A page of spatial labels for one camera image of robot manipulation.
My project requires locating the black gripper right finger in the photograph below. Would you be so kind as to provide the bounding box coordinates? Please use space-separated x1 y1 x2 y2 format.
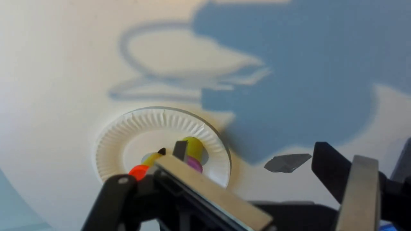
311 140 411 231

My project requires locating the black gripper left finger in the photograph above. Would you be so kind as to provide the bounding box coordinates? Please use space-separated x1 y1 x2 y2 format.
82 140 275 231

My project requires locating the yellow tub purple lid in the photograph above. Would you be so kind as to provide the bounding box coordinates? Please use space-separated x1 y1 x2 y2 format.
179 135 211 175

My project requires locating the yellow tub orange lid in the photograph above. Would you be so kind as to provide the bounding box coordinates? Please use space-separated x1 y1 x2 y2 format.
128 152 166 182

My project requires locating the white paper plate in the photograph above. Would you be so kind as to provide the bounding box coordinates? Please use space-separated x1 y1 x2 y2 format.
94 107 233 190

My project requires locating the dark grey rectangular block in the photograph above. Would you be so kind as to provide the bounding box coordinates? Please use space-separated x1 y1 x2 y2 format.
264 153 314 175

